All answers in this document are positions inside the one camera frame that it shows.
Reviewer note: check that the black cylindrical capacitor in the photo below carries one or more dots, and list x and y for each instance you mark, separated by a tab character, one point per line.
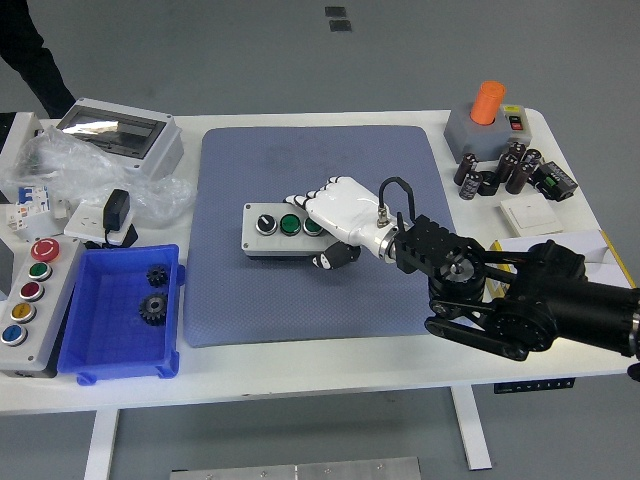
506	167
465	169
531	159
516	150
517	177
470	186

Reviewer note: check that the white wall socket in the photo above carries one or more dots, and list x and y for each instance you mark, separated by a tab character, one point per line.
85	220

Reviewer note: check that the black module with green terminal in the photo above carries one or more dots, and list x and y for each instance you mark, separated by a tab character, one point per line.
555	181

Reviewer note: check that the black power adapter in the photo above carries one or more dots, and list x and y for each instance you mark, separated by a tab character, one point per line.
116	210

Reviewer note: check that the orange cylinder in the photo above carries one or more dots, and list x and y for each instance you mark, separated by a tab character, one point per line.
489	102

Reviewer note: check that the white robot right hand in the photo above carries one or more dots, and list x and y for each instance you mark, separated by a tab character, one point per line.
345	205

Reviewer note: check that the clear plastic bag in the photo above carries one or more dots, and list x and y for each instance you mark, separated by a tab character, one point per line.
85	170

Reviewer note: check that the grey four-button control box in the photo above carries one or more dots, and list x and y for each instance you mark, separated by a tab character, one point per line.
270	242

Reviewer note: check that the blue plastic bin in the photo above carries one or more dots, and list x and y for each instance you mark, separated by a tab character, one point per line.
115	330

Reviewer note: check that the grey plastic box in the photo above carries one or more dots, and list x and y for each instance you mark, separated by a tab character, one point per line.
22	135

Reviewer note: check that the grey enclosure with clear lid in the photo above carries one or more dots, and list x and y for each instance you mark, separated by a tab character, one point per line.
160	150

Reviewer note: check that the small black bevel gear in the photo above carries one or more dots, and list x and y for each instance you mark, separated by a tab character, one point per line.
156	276

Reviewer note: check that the white table leg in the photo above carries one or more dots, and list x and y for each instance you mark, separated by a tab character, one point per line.
470	430
102	445

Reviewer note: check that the white blue circuit breaker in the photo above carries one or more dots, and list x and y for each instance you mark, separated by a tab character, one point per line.
30	200

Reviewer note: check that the grey rocker switch box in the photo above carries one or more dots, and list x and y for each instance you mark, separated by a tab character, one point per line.
515	122

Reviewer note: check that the black desk control panel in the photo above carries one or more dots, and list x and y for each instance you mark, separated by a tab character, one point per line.
533	386

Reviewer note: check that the yellow white cardboard box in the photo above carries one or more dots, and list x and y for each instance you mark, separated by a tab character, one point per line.
612	265

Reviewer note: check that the white wall switch panel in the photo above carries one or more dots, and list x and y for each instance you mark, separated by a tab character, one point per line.
532	214

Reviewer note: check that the grey metal plate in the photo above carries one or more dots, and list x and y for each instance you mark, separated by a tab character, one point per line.
295	470

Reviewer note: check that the dark floor outlet cover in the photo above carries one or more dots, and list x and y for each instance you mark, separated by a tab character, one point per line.
340	25
335	11

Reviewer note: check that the grey block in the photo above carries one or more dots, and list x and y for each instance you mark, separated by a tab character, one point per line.
480	140

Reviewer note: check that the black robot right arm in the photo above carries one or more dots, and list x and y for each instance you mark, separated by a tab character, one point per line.
575	305

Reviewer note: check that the grey five-button control box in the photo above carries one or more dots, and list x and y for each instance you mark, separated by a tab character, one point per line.
55	300

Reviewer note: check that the blue-grey padded mat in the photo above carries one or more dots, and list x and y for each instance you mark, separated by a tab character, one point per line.
260	300

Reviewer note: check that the large black bevel gear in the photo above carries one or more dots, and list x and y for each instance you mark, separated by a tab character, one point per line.
153	309

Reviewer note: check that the person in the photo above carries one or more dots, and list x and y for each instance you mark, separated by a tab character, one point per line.
30	50

